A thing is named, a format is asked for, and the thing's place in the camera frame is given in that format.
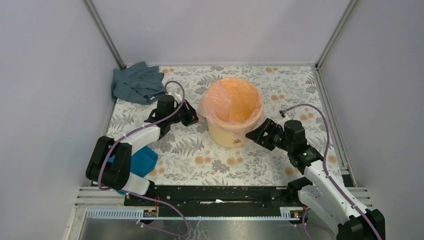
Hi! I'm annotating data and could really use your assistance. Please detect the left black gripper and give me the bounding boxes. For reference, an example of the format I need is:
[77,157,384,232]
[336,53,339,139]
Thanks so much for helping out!
[167,98,206,126]

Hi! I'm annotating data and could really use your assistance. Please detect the floral patterned table mat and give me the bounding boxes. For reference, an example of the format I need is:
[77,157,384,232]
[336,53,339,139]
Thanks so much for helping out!
[99,65,344,187]

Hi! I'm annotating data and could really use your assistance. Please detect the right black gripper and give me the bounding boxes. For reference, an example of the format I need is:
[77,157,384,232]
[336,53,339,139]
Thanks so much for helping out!
[244,118,293,152]

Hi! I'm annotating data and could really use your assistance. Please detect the grey-blue cloth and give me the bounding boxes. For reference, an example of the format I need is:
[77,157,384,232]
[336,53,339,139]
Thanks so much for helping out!
[110,61,166,105]

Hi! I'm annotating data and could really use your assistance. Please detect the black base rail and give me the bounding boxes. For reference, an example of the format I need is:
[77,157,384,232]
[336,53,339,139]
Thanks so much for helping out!
[124,185,305,220]

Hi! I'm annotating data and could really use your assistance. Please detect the pink plastic trash bag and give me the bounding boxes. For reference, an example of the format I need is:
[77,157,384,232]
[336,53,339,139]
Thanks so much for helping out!
[196,77,268,140]

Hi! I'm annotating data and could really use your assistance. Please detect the yellow plastic trash bin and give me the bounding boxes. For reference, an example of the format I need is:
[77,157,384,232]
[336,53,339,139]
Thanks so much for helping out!
[205,77,264,149]

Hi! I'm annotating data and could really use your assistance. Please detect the bright blue cloth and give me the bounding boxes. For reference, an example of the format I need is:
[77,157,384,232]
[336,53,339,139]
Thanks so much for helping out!
[99,143,158,196]

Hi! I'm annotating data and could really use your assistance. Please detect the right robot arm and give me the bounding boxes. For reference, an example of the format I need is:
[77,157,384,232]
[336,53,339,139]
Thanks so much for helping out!
[245,118,386,240]

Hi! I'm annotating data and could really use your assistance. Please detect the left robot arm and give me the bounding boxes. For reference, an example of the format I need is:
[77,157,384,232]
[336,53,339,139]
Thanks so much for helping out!
[85,94,199,206]

